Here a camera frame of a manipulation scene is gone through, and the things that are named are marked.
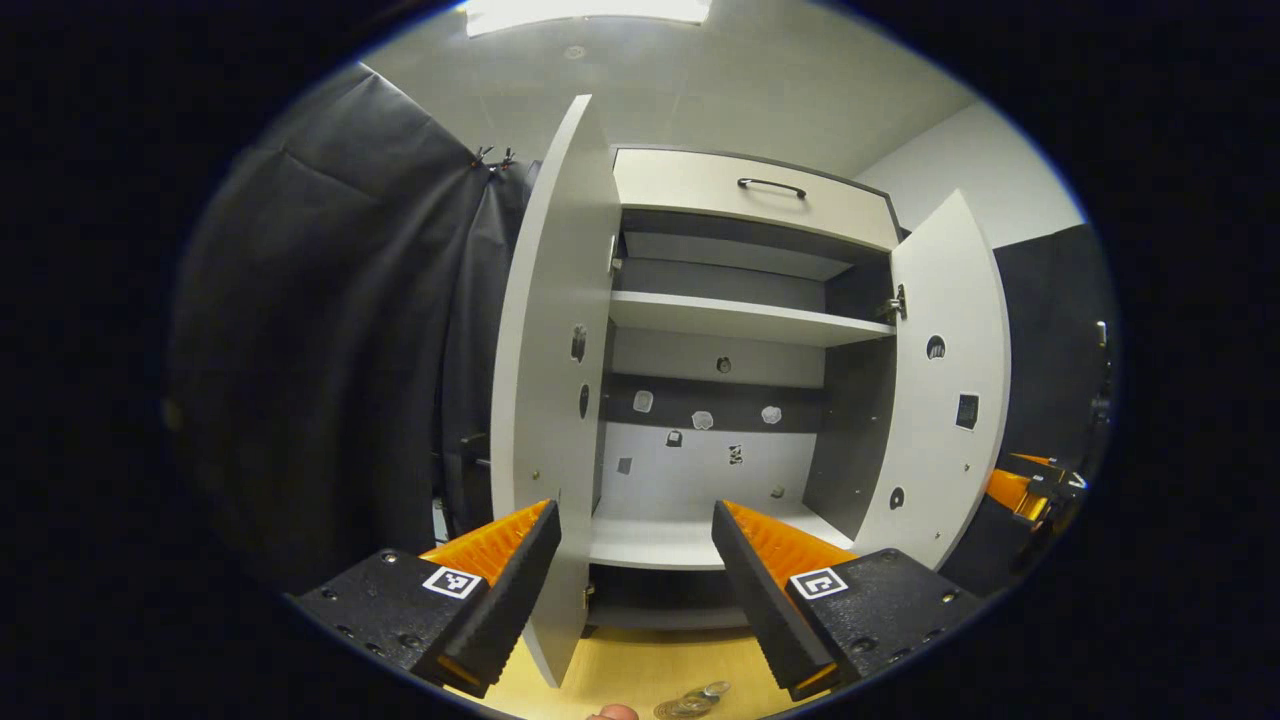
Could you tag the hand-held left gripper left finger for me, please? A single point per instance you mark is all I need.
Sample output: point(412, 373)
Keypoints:
point(505, 600)

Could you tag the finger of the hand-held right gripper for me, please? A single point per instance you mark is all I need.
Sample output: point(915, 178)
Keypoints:
point(1050, 472)
point(1008, 490)

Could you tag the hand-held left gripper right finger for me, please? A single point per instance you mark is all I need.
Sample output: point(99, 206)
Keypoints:
point(765, 600)

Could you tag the clear plastic bottle green label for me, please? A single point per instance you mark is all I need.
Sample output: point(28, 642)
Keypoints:
point(692, 702)

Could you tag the white cabinet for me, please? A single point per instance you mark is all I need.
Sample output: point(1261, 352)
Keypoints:
point(710, 470)

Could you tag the white cabinet door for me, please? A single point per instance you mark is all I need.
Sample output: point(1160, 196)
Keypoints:
point(950, 330)
point(545, 350)

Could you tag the white cabinet shelf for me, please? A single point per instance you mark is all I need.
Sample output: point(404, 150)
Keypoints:
point(720, 318)

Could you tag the white cabinet drawer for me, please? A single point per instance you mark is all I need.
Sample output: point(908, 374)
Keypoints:
point(700, 185)

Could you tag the black backdrop cloth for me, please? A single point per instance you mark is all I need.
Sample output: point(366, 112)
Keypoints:
point(1050, 330)
point(330, 330)

